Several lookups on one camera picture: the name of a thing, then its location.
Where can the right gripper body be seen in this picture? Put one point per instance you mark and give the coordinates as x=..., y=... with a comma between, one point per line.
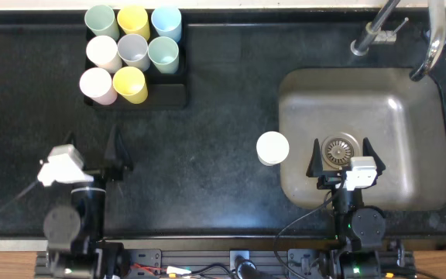
x=331, y=179

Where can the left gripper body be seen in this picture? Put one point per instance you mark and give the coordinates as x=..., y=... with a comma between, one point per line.
x=108, y=175

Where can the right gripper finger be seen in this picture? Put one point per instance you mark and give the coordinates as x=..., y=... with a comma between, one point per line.
x=316, y=164
x=371, y=151

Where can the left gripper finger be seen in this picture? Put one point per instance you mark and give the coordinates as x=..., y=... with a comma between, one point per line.
x=70, y=139
x=116, y=153

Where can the white cup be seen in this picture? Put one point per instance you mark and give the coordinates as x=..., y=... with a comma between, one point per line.
x=272, y=148
x=101, y=52

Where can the pink cup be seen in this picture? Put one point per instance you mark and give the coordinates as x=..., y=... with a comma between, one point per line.
x=96, y=83

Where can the yellow cup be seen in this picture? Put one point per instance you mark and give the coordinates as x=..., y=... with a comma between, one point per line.
x=132, y=19
x=130, y=82

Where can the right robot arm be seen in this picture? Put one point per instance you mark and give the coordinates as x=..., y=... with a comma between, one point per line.
x=368, y=226

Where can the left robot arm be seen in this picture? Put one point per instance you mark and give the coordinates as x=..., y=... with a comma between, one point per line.
x=91, y=209

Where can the steel sink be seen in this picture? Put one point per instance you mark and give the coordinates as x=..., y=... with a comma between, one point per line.
x=401, y=135

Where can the black tray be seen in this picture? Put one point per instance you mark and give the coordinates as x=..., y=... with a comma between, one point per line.
x=167, y=95

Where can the grey cup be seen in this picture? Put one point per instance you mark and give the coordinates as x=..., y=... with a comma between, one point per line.
x=132, y=50

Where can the green cup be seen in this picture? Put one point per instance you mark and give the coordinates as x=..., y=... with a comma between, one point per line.
x=163, y=54
x=101, y=19

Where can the steel tap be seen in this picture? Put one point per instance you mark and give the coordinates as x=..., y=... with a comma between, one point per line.
x=436, y=42

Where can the blue cup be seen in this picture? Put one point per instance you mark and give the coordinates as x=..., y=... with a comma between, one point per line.
x=167, y=19

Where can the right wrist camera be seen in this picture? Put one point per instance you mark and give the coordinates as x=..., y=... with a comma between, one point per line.
x=362, y=174

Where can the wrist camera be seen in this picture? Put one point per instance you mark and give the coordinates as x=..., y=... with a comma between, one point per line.
x=62, y=168
x=362, y=174

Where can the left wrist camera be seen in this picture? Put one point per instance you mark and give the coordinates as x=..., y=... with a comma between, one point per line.
x=62, y=168

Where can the mounting rail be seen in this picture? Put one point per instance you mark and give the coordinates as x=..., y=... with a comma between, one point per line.
x=200, y=259

